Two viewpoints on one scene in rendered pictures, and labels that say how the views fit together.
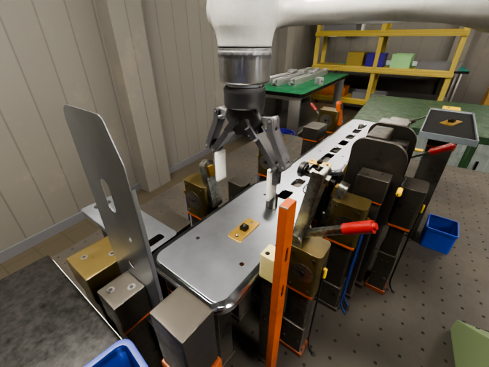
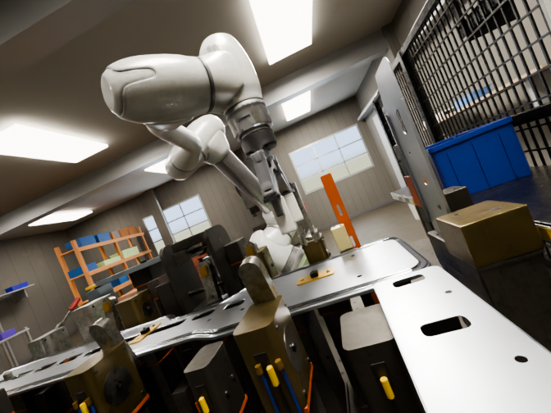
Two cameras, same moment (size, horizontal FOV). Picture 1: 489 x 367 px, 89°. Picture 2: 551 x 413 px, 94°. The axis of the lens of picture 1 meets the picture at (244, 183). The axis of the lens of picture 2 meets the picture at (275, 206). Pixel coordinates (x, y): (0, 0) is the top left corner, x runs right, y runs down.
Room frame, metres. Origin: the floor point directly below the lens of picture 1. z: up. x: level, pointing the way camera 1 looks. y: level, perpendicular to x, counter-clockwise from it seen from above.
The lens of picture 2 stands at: (0.71, 0.49, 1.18)
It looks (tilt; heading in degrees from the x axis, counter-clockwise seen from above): 1 degrees down; 246
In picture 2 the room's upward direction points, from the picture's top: 23 degrees counter-clockwise
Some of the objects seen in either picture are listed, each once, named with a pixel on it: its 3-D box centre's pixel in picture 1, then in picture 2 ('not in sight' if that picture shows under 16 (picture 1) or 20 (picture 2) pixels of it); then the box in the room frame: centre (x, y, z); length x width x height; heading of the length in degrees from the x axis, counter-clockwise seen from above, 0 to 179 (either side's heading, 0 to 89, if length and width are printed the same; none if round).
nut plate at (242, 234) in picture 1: (244, 228); (314, 274); (0.47, 0.00, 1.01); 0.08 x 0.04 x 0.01; 143
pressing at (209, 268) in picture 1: (319, 162); (138, 338); (0.86, -0.29, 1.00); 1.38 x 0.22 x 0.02; 143
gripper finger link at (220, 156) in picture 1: (220, 165); (282, 215); (0.51, 0.05, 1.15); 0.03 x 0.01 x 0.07; 143
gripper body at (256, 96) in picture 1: (244, 110); (263, 154); (0.47, 0.00, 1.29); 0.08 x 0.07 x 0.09; 53
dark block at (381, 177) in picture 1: (356, 239); (259, 301); (0.54, -0.32, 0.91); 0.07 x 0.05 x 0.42; 53
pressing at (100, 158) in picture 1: (124, 232); (412, 152); (0.27, 0.17, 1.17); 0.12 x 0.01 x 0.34; 53
